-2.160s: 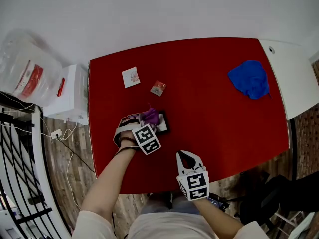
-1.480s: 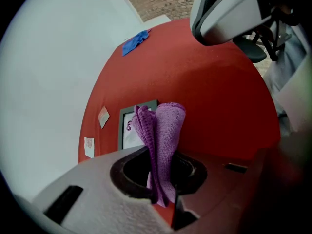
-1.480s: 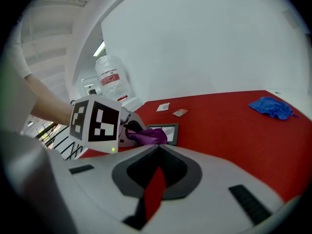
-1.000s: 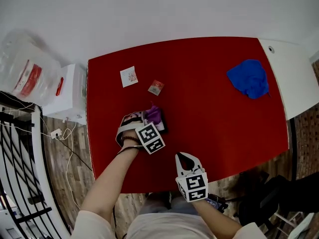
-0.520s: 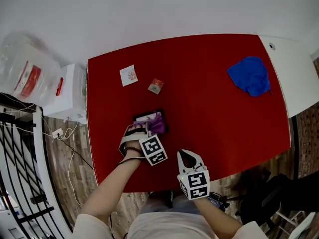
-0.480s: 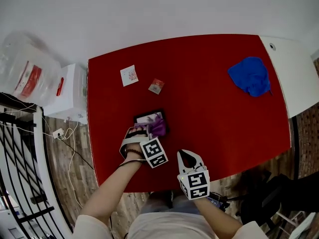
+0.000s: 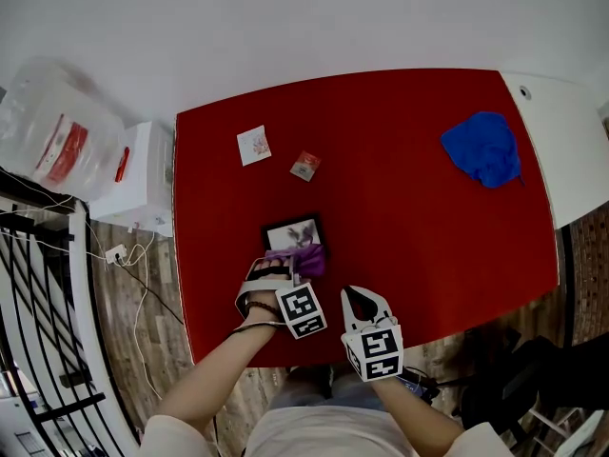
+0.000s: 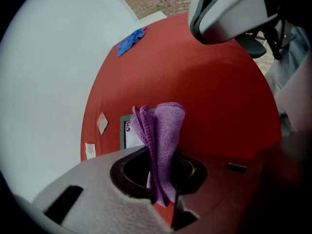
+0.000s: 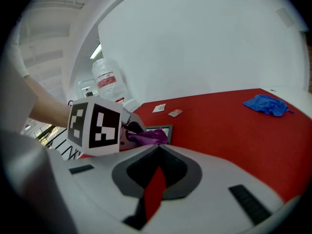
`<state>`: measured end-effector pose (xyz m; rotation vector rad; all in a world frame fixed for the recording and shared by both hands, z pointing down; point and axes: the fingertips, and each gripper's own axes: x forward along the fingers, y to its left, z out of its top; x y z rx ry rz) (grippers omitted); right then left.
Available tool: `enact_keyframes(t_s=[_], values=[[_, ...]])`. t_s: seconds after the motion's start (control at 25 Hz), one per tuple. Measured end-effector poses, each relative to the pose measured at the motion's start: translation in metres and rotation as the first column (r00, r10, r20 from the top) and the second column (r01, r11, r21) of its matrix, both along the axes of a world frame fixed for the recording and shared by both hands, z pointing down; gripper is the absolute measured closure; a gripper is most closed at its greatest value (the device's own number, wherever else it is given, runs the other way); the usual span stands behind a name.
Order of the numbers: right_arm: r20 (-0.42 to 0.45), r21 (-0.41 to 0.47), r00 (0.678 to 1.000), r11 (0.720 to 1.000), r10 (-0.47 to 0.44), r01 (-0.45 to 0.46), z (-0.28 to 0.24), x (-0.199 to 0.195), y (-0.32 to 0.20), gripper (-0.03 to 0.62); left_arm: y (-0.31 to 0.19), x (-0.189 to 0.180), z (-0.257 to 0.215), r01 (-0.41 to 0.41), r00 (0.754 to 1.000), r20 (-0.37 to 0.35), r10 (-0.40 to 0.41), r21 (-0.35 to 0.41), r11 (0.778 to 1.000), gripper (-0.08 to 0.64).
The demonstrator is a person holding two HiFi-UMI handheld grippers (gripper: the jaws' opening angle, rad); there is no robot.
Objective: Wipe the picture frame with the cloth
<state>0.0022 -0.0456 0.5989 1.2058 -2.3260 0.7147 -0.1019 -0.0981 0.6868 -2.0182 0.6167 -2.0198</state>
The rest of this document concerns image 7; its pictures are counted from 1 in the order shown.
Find black cable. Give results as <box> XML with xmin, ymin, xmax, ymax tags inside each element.
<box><xmin>113</xmin><ymin>253</ymin><xmax>186</xmax><ymax>327</ymax></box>

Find purple cloth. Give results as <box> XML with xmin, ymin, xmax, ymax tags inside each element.
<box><xmin>264</xmin><ymin>244</ymin><xmax>328</xmax><ymax>279</ymax></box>

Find red table cover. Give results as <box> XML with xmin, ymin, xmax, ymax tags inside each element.
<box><xmin>171</xmin><ymin>68</ymin><xmax>560</xmax><ymax>368</ymax></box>

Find small red tube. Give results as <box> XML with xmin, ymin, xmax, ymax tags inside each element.
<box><xmin>114</xmin><ymin>146</ymin><xmax>131</xmax><ymax>184</ymax></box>

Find black picture frame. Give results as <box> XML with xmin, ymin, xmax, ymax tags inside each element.
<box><xmin>261</xmin><ymin>213</ymin><xmax>326</xmax><ymax>255</ymax></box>

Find white cable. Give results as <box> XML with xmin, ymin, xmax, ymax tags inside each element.
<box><xmin>0</xmin><ymin>168</ymin><xmax>166</xmax><ymax>402</ymax></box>

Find black metal railing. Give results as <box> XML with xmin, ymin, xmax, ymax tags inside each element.
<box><xmin>0</xmin><ymin>171</ymin><xmax>139</xmax><ymax>457</ymax></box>

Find black chair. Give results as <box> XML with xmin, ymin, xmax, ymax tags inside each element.
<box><xmin>454</xmin><ymin>325</ymin><xmax>609</xmax><ymax>447</ymax></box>

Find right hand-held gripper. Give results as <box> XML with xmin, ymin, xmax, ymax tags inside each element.
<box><xmin>339</xmin><ymin>287</ymin><xmax>405</xmax><ymax>384</ymax></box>

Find clear plastic bag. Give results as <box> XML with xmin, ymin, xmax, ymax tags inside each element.
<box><xmin>0</xmin><ymin>56</ymin><xmax>128</xmax><ymax>203</ymax></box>

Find blue cloth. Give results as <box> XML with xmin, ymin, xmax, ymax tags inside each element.
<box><xmin>440</xmin><ymin>110</ymin><xmax>526</xmax><ymax>189</ymax></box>

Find person's right forearm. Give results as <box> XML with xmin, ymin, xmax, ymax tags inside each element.
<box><xmin>369</xmin><ymin>375</ymin><xmax>466</xmax><ymax>449</ymax></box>

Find brown bead bracelet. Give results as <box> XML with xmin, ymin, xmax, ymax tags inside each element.
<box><xmin>244</xmin><ymin>301</ymin><xmax>283</xmax><ymax>319</ymax></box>

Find white cardboard box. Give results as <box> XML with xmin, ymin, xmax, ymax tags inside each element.
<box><xmin>88</xmin><ymin>120</ymin><xmax>175</xmax><ymax>238</ymax></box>

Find small red grey packet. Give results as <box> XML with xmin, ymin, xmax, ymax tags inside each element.
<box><xmin>289</xmin><ymin>149</ymin><xmax>323</xmax><ymax>183</ymax></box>

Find red white package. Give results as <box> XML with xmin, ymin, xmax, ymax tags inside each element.
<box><xmin>33</xmin><ymin>113</ymin><xmax>90</xmax><ymax>186</ymax></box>

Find white printed card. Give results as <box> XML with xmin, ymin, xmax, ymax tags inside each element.
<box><xmin>236</xmin><ymin>124</ymin><xmax>273</xmax><ymax>168</ymax></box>

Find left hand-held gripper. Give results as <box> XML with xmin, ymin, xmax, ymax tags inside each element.
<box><xmin>234</xmin><ymin>256</ymin><xmax>329</xmax><ymax>340</ymax></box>

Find person's blue jeans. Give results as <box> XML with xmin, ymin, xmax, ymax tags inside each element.
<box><xmin>267</xmin><ymin>365</ymin><xmax>387</xmax><ymax>414</ymax></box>

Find person's left forearm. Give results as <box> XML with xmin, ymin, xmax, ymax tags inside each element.
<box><xmin>150</xmin><ymin>320</ymin><xmax>281</xmax><ymax>428</ymax></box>

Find person's left hand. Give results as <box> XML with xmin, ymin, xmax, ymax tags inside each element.
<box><xmin>245</xmin><ymin>259</ymin><xmax>292</xmax><ymax>324</ymax></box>

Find person's white shirt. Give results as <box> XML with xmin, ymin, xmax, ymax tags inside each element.
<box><xmin>141</xmin><ymin>405</ymin><xmax>516</xmax><ymax>457</ymax></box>

